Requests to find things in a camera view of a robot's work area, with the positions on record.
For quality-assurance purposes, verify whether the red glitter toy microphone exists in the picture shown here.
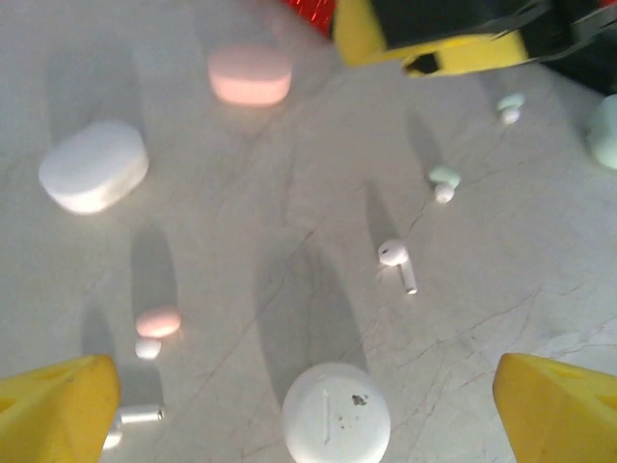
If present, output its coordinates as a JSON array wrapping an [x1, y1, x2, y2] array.
[[288, 0, 338, 38]]

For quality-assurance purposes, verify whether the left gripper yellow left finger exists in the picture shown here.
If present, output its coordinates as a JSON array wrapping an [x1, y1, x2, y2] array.
[[0, 354, 121, 463]]

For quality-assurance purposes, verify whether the white stem earbud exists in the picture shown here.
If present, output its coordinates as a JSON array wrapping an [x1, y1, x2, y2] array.
[[377, 238, 418, 296], [103, 403, 166, 450]]

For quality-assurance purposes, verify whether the mint earbud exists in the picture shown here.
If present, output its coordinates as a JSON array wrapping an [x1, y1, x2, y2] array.
[[496, 94, 526, 125], [427, 165, 463, 204]]

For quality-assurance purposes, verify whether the white oval earbud case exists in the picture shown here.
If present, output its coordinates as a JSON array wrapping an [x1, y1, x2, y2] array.
[[38, 120, 150, 216]]

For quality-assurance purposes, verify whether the pink earbud case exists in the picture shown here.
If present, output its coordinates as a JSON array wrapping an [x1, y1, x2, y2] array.
[[206, 43, 293, 107]]

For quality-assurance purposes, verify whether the mint earbud case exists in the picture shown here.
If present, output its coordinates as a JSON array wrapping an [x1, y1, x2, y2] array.
[[585, 94, 617, 171]]

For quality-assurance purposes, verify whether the pink earbud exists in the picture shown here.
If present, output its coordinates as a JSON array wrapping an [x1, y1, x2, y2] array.
[[133, 307, 183, 361]]

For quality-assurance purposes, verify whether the white round earbud case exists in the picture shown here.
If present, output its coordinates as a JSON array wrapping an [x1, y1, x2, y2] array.
[[282, 362, 392, 463]]

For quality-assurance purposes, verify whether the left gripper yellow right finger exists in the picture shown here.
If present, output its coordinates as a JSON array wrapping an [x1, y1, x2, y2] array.
[[495, 351, 617, 463]]

